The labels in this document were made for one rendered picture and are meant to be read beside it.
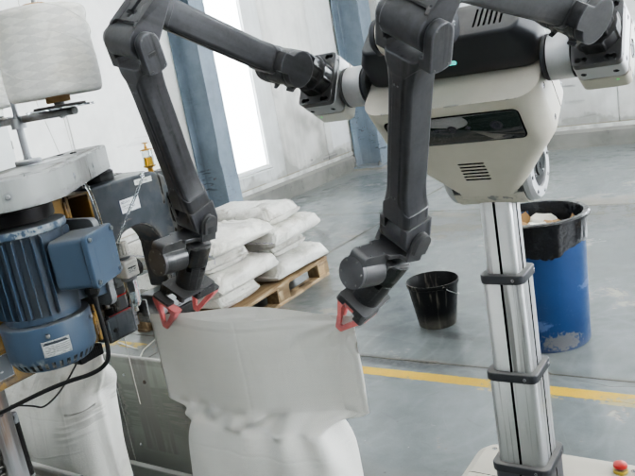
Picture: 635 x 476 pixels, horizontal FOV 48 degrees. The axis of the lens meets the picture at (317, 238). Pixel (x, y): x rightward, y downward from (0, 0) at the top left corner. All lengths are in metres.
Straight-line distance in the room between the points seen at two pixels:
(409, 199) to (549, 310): 2.42
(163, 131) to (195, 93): 6.23
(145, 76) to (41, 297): 0.41
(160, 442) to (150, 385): 0.20
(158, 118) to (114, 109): 5.63
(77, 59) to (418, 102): 0.61
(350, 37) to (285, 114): 1.77
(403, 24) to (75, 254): 0.63
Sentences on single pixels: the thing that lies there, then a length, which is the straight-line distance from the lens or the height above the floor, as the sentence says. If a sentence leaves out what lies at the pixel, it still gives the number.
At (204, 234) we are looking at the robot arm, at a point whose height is 1.22.
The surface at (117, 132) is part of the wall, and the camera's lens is 6.93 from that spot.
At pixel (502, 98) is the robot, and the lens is 1.42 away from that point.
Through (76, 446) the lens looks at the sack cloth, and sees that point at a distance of 1.94.
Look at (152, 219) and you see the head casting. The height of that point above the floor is 1.23.
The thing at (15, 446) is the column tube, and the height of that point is 0.89.
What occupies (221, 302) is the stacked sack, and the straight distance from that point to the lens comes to 4.44.
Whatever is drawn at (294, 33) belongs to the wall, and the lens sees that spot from 9.32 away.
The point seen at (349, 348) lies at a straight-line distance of 1.35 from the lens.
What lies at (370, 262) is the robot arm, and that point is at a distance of 1.16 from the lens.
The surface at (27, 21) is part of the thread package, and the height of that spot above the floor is 1.66.
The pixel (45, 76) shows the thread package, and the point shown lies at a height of 1.56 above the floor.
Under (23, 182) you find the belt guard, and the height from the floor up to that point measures 1.41.
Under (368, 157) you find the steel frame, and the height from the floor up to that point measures 0.14.
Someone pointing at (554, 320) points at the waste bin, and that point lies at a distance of 3.53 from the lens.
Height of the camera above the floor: 1.50
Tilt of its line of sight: 13 degrees down
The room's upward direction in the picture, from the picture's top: 10 degrees counter-clockwise
